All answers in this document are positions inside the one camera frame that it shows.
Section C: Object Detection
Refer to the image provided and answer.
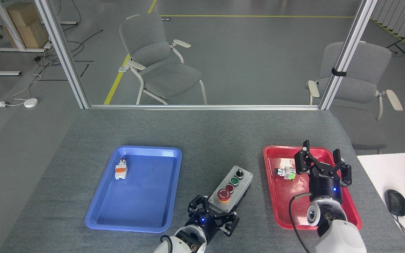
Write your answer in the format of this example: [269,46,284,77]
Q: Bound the grey four-button control box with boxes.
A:
[208,165,254,215]

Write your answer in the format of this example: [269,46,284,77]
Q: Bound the silver aluminium cross rail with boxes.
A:
[88,104,321,111]

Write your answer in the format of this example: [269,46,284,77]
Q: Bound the white side table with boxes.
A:
[357,152,405,253]

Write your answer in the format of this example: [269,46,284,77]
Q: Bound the white floor cable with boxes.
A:
[10,46,53,105]

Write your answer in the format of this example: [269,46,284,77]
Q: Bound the white ribbed partition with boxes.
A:
[371,0,405,54]

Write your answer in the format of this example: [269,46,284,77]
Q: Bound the black computer mouse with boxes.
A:
[385,189,405,217]

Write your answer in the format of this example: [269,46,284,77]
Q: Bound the black-headed green switch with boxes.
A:
[274,166,296,180]

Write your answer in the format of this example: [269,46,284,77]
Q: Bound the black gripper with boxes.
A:
[294,140,352,203]
[185,195,240,241]

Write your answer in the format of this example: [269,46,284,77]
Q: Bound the grey chair with white armrests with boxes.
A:
[306,41,403,155]
[119,13,208,105]

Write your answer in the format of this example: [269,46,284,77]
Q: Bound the orange white push-button switch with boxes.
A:
[114,158,128,180]

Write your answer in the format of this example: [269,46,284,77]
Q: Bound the blue plastic tray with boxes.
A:
[85,145,183,234]

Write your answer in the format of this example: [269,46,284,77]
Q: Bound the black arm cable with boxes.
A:
[288,193,312,253]
[160,235,174,253]

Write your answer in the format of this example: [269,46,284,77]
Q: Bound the brown cardboard box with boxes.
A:
[4,2,50,49]

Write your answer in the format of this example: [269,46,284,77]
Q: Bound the red plastic tray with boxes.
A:
[262,145,362,231]

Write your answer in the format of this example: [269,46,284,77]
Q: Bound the silver aluminium post with clip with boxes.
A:
[319,0,379,110]

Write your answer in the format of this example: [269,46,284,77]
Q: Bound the black floor cable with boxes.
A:
[34,29,104,67]

